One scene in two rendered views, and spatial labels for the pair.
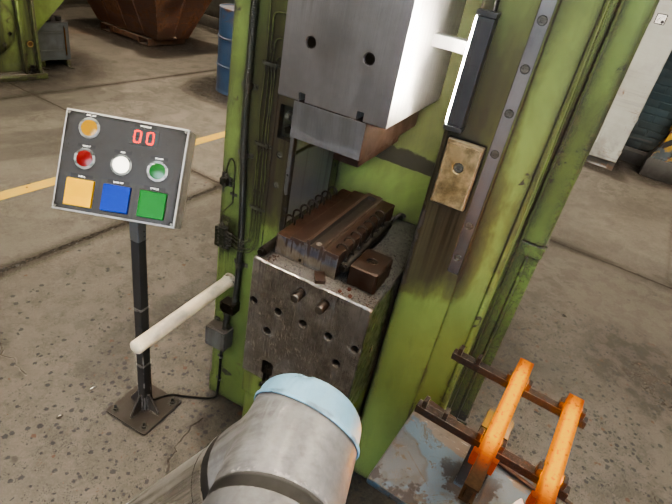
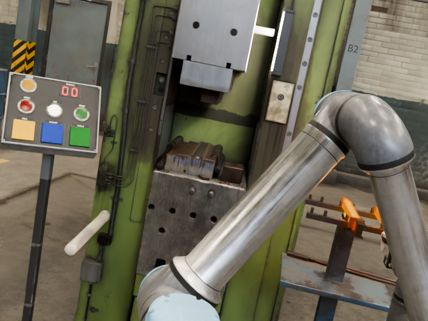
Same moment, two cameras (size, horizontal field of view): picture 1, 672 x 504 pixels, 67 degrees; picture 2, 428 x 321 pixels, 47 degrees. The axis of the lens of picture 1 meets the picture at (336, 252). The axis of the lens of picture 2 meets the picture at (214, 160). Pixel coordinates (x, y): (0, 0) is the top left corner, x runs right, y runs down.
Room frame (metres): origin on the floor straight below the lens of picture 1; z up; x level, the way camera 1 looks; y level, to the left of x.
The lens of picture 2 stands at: (-0.67, 0.65, 1.34)
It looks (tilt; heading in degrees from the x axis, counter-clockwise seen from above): 10 degrees down; 340
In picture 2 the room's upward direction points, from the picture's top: 11 degrees clockwise
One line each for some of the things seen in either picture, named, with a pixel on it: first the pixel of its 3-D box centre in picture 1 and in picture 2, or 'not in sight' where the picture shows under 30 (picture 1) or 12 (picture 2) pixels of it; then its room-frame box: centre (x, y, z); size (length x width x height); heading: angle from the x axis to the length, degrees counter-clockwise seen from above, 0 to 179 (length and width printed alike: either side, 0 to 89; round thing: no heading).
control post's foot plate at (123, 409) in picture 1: (143, 399); not in sight; (1.34, 0.63, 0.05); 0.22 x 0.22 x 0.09; 69
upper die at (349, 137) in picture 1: (361, 114); (209, 76); (1.40, 0.01, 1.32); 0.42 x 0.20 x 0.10; 159
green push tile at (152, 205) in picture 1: (152, 205); (79, 137); (1.22, 0.53, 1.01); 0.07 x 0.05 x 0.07; 94
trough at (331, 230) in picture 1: (348, 218); (201, 149); (1.39, -0.02, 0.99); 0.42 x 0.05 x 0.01; 159
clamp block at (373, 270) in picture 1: (370, 270); (232, 172); (1.20, -0.11, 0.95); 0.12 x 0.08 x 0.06; 159
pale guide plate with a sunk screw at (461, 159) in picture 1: (456, 174); (279, 102); (1.21, -0.26, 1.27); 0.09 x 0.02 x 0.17; 69
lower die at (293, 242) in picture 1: (339, 225); (195, 156); (1.40, 0.01, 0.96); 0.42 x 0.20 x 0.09; 159
